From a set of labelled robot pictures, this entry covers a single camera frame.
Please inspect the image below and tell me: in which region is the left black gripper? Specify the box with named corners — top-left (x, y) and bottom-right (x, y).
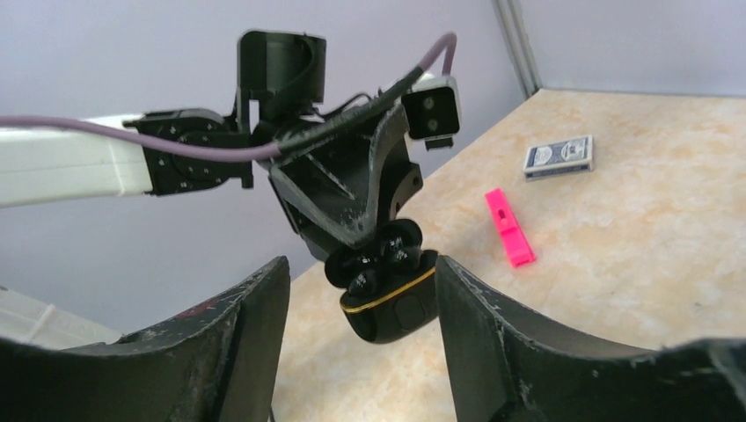
top-left (251, 90), bottom-right (422, 261)

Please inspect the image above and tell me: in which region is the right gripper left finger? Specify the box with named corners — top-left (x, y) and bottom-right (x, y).
top-left (1, 257), bottom-right (290, 421)

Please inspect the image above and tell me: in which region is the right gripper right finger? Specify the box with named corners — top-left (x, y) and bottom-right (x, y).
top-left (435, 256), bottom-right (745, 421)

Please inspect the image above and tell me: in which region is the black charging case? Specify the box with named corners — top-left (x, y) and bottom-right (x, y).
top-left (324, 219), bottom-right (439, 345)

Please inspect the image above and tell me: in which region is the black earbud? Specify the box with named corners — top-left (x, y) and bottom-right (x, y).
top-left (347, 267), bottom-right (381, 298)
top-left (379, 235), bottom-right (422, 273)

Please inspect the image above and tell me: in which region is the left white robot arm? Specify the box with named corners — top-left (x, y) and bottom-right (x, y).
top-left (1, 30), bottom-right (457, 261)

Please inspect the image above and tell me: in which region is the pink block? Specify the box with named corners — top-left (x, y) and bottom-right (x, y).
top-left (485, 188), bottom-right (536, 268)

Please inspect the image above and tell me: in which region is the card deck box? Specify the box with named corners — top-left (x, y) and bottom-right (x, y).
top-left (523, 135), bottom-right (594, 181)

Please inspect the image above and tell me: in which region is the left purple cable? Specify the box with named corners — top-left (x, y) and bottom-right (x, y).
top-left (0, 32), bottom-right (458, 164)

